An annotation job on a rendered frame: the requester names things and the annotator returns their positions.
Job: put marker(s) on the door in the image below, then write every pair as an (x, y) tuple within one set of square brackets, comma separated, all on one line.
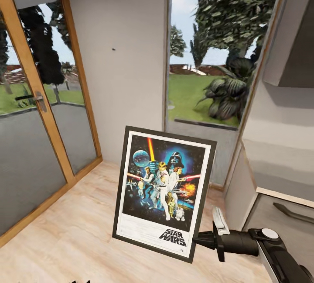
[(48, 136)]

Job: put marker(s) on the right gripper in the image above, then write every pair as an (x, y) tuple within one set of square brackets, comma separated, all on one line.
[(231, 243)]

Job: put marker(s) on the poster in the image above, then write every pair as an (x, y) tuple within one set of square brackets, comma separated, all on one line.
[(163, 185)]

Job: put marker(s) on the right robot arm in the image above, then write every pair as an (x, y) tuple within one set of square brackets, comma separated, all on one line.
[(280, 265)]

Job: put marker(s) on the cabinet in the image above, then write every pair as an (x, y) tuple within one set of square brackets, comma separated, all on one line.
[(291, 61)]

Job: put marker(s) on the dishwasher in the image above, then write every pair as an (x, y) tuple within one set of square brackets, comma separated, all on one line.
[(293, 222)]

